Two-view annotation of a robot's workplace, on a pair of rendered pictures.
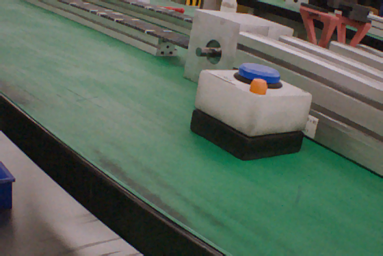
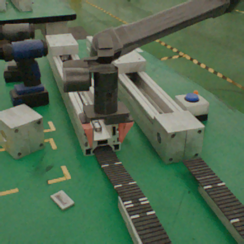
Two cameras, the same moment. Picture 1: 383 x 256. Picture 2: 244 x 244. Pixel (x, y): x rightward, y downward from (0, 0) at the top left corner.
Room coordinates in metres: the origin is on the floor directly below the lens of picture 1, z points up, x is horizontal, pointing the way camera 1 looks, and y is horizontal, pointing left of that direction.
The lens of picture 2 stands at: (1.50, 0.12, 1.32)
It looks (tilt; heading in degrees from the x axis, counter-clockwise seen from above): 25 degrees down; 205
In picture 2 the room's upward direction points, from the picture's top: straight up
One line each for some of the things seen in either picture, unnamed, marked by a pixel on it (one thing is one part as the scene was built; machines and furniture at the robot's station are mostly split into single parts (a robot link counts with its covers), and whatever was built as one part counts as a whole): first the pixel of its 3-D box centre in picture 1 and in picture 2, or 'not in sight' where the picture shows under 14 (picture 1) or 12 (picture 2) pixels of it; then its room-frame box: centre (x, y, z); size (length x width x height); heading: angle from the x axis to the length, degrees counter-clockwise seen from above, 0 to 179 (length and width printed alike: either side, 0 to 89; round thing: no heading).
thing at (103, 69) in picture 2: not in sight; (103, 78); (0.83, -0.20, 1.01); 0.07 x 0.06 x 0.07; 124
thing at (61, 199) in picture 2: not in sight; (62, 200); (1.00, -0.22, 0.78); 0.05 x 0.03 x 0.01; 63
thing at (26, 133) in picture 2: not in sight; (23, 129); (0.85, -0.43, 0.83); 0.11 x 0.10 x 0.10; 156
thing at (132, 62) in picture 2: not in sight; (123, 63); (0.38, -0.34, 0.87); 0.16 x 0.11 x 0.07; 41
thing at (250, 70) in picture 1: (258, 77); (192, 98); (0.50, -0.05, 0.84); 0.04 x 0.04 x 0.02
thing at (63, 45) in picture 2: not in sight; (61, 47); (0.31, -0.64, 0.87); 0.16 x 0.11 x 0.07; 41
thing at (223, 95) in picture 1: (258, 109); (188, 107); (0.51, -0.06, 0.81); 0.10 x 0.08 x 0.06; 131
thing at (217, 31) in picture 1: (232, 51); (181, 135); (0.70, -0.03, 0.83); 0.12 x 0.09 x 0.10; 131
